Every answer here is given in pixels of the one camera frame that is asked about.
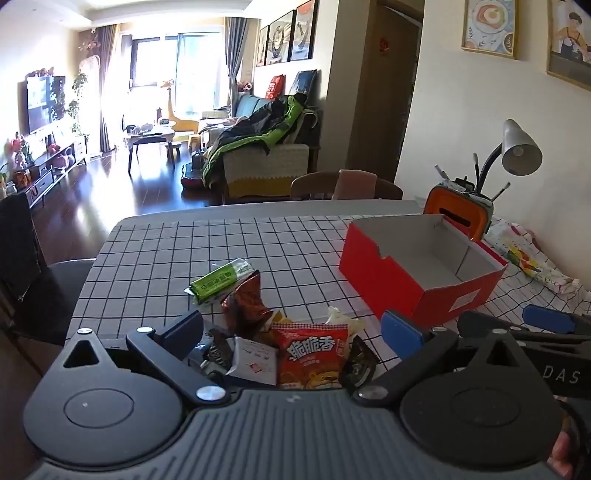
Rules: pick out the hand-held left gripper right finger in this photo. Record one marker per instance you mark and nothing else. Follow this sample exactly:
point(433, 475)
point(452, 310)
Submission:
point(401, 334)

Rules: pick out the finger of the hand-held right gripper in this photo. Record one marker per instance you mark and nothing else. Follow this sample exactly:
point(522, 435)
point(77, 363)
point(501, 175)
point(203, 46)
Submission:
point(475, 323)
point(547, 318)

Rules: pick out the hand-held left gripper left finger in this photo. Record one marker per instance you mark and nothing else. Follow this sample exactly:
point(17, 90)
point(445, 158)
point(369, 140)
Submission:
point(180, 334)

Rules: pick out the red cardboard box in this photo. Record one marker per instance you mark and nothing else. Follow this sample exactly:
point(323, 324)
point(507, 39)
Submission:
point(397, 286)

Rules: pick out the pale yellow snack packet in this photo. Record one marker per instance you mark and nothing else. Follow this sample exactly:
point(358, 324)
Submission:
point(341, 318)

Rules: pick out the green snack packet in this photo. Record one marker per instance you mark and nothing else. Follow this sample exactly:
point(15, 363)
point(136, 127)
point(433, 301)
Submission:
point(217, 282)

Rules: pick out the orange brown snack packet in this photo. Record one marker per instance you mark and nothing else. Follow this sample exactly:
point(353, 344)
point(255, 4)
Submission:
point(244, 304)

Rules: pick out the white snack packet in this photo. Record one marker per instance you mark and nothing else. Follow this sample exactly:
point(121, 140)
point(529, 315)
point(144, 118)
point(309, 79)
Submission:
point(251, 362)

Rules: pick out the red orange snack packet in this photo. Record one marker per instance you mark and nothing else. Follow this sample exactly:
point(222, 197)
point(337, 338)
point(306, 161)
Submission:
point(309, 360)

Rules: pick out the bright yellow snack packet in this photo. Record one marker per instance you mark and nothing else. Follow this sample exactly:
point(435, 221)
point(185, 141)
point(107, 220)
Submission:
point(279, 318)

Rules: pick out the person's right hand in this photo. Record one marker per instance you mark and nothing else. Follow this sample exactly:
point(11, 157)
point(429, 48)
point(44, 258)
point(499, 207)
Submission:
point(561, 454)

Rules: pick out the colourful printed plastic bag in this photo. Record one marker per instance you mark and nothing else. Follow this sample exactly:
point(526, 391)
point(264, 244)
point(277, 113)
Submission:
point(521, 254)

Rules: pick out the white checked tablecloth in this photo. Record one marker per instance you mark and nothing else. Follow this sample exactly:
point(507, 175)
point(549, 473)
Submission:
point(161, 258)

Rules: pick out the orange green desk organizer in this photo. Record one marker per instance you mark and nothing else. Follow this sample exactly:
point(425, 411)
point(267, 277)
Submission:
point(455, 207)

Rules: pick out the short paintbrush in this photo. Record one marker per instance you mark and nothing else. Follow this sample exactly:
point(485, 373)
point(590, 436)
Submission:
point(502, 190)

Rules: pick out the black clip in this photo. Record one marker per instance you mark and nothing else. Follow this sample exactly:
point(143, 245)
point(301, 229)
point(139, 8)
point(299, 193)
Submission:
point(464, 183)

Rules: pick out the long paintbrush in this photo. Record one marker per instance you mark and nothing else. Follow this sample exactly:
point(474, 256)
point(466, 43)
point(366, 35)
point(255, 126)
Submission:
point(476, 170)

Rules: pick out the white pen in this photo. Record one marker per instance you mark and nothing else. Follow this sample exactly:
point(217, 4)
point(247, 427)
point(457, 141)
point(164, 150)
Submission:
point(442, 174)

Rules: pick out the red floor toy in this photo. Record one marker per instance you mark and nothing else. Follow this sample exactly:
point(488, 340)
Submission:
point(189, 180)

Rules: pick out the pink towel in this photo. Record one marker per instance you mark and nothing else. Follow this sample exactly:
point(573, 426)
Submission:
point(355, 184)

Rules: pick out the grey gooseneck desk lamp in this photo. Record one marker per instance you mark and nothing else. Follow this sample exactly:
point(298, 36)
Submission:
point(519, 147)

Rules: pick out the wooden chair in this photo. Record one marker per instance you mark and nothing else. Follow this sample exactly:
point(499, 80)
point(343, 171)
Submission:
point(314, 184)

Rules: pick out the black chair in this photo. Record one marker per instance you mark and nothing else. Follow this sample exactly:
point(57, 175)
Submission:
point(18, 249)

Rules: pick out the small wooden stool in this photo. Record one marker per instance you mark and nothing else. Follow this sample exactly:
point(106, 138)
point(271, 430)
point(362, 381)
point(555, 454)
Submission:
point(173, 146)

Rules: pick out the cream yellow sofa cover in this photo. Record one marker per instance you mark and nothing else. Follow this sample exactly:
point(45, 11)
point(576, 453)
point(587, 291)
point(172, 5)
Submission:
point(268, 161)

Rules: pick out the dark coffee table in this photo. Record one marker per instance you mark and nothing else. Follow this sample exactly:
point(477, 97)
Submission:
point(147, 136)

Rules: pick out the white television cabinet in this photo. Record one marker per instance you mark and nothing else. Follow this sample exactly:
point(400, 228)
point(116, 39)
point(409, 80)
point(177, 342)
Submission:
point(51, 170)

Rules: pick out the brown wooden door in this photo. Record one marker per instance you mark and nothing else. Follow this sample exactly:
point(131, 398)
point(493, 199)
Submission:
point(383, 115)

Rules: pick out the green black jacket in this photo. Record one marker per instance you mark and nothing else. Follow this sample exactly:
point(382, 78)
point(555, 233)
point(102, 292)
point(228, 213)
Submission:
point(277, 134)

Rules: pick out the dark teal sofa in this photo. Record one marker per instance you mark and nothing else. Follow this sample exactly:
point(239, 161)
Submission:
point(244, 104)

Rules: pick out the grey curtain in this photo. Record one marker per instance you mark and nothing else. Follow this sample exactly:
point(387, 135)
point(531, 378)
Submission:
point(235, 55)
point(106, 92)

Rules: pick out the green house plant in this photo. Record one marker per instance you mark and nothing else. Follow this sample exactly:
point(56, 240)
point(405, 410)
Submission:
point(78, 92)

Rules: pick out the red cushion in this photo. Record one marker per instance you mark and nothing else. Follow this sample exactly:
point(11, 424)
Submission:
point(275, 87)

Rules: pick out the dark blue cushion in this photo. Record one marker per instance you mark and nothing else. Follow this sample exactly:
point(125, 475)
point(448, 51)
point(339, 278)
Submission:
point(304, 87)

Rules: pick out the large window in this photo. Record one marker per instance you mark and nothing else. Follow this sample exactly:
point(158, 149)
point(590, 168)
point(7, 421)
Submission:
point(194, 69)

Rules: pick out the television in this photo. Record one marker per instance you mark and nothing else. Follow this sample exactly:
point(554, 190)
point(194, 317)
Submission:
point(44, 104)

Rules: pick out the framed figure poster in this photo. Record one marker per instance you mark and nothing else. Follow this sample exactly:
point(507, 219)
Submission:
point(570, 41)

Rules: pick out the red door ornament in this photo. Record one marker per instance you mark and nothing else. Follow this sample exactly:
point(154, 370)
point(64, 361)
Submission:
point(383, 44)

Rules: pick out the framed food poster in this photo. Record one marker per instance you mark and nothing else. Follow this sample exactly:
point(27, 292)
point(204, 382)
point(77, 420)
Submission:
point(489, 25)

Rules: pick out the black framed wall painting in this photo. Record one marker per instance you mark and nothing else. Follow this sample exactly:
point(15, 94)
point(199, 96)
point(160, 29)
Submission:
point(281, 37)
point(263, 46)
point(304, 30)

